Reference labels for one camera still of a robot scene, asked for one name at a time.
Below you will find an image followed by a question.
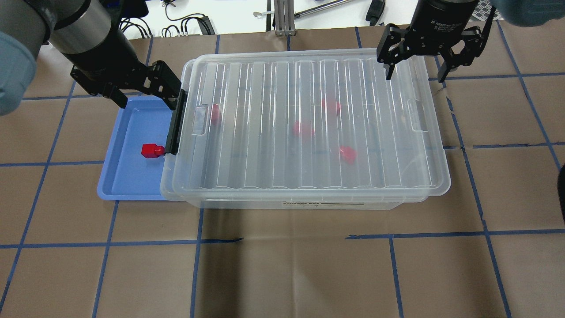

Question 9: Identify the aluminium frame post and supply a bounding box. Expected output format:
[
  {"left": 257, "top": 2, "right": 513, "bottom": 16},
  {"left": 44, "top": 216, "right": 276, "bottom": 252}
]
[{"left": 274, "top": 0, "right": 295, "bottom": 37}]

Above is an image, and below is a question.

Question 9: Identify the red block lower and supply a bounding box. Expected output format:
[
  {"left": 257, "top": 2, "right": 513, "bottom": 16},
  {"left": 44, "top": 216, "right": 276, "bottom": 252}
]
[{"left": 339, "top": 146, "right": 357, "bottom": 165}]

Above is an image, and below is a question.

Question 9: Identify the red block upper middle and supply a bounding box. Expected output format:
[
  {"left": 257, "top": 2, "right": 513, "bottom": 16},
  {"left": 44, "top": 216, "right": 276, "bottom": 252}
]
[{"left": 321, "top": 99, "right": 342, "bottom": 116}]

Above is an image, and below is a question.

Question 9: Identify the blue plastic tray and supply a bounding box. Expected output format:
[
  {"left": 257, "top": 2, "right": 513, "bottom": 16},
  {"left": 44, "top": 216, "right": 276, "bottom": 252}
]
[{"left": 97, "top": 96, "right": 172, "bottom": 201}]

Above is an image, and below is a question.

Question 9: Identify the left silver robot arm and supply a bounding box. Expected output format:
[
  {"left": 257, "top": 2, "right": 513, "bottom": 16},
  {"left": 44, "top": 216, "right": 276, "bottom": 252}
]
[{"left": 0, "top": 0, "right": 185, "bottom": 115}]

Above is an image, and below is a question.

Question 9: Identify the red block from tray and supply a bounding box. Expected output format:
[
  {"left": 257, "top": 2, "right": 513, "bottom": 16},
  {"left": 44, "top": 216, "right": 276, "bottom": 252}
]
[{"left": 140, "top": 143, "right": 166, "bottom": 159}]

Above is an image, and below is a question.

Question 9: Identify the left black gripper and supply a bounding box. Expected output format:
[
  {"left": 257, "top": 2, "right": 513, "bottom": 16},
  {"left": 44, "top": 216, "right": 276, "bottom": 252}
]
[{"left": 63, "top": 26, "right": 181, "bottom": 111}]

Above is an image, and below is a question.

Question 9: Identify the red block near latch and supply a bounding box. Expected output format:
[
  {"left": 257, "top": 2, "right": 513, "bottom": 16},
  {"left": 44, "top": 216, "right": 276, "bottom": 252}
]
[{"left": 210, "top": 103, "right": 222, "bottom": 125}]

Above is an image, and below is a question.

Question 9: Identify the black power adapter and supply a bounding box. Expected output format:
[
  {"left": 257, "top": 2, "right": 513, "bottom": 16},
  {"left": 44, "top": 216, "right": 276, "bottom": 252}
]
[{"left": 197, "top": 15, "right": 216, "bottom": 35}]

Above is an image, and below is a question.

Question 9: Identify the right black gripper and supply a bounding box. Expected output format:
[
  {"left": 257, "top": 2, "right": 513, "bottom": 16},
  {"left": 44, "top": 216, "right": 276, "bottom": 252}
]
[{"left": 376, "top": 0, "right": 485, "bottom": 83}]

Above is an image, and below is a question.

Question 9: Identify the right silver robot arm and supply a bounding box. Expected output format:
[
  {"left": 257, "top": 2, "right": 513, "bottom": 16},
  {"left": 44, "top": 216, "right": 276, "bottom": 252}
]
[{"left": 376, "top": 0, "right": 564, "bottom": 83}]

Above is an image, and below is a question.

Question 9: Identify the clear plastic storage box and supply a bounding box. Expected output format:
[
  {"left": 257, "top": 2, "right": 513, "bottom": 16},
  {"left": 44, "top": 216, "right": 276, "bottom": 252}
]
[{"left": 177, "top": 57, "right": 446, "bottom": 210}]

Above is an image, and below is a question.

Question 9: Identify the red block centre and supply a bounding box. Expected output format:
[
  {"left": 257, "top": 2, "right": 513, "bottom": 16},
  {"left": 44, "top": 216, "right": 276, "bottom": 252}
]
[{"left": 292, "top": 121, "right": 315, "bottom": 138}]

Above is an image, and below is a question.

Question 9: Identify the black box latch handle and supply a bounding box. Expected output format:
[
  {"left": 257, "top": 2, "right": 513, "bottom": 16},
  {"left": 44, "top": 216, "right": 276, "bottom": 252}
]
[{"left": 165, "top": 88, "right": 187, "bottom": 155}]

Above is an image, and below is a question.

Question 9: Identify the clear plastic box lid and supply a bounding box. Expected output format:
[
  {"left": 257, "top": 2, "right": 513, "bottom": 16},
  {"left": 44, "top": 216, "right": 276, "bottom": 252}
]
[{"left": 160, "top": 48, "right": 451, "bottom": 204}]

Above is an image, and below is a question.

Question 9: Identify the long metal grabber rod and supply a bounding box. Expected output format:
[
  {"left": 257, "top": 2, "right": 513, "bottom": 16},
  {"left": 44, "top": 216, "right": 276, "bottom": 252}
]
[{"left": 253, "top": 0, "right": 351, "bottom": 18}]

